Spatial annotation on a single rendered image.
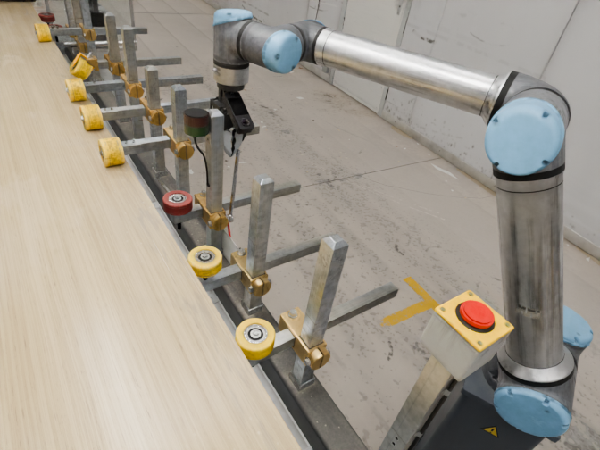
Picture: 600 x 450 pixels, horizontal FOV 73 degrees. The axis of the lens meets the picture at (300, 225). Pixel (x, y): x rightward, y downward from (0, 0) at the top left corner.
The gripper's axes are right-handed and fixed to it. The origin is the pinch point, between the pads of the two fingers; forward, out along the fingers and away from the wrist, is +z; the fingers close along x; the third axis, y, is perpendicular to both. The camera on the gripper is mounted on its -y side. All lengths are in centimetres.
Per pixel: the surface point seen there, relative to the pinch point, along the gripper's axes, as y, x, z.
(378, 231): 38, -127, 101
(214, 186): -7.2, 8.5, 4.6
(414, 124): 136, -258, 88
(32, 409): -47, 58, 10
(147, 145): 22.0, 17.4, 5.6
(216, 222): -10.0, 9.2, 15.1
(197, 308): -40.0, 27.0, 10.5
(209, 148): -6.1, 9.6, -6.5
